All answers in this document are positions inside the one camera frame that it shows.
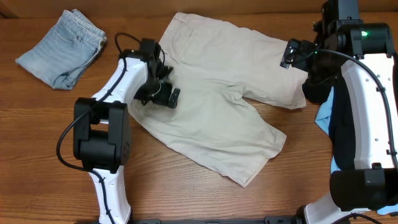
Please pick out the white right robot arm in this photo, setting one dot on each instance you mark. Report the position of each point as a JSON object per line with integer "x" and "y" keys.
{"x": 357, "y": 62}

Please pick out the black shirt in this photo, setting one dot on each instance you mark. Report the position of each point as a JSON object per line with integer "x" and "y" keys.
{"x": 341, "y": 128}

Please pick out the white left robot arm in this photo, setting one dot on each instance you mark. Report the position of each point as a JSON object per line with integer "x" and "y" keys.
{"x": 101, "y": 131}

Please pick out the folded light blue jeans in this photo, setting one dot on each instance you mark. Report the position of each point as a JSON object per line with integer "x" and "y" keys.
{"x": 65, "y": 52}

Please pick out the beige khaki shorts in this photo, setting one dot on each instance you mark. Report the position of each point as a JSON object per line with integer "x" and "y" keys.
{"x": 218, "y": 68}

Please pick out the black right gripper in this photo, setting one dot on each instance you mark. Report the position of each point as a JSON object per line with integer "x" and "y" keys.
{"x": 315, "y": 90}

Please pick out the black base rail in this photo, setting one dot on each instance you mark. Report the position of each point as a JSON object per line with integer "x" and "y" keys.
{"x": 242, "y": 220}

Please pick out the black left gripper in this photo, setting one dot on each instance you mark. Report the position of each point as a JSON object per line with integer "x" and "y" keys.
{"x": 168, "y": 97}

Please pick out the light blue garment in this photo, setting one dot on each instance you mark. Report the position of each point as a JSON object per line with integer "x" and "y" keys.
{"x": 323, "y": 121}

